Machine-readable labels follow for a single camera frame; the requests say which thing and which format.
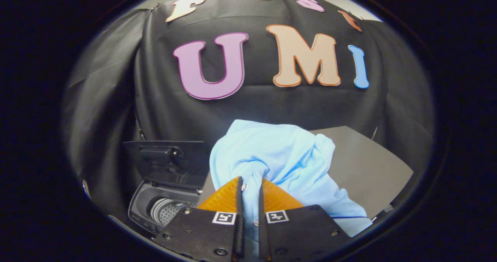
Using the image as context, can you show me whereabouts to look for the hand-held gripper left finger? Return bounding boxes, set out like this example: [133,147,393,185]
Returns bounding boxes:
[153,177,245,262]

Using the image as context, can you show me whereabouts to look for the grey washing machine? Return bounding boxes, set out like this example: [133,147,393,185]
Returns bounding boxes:
[122,141,210,237]

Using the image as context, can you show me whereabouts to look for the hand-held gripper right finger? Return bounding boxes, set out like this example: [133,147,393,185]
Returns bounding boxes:
[258,178,352,262]

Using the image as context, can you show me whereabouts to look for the beige cabinet with dark frame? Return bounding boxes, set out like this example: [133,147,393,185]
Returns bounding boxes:
[196,126,414,220]

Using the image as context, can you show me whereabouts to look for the black backdrop cloth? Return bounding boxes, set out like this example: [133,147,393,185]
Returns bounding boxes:
[62,0,433,216]

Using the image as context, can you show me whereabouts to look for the light blue garment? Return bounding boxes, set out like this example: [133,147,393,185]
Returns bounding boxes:
[210,119,373,251]

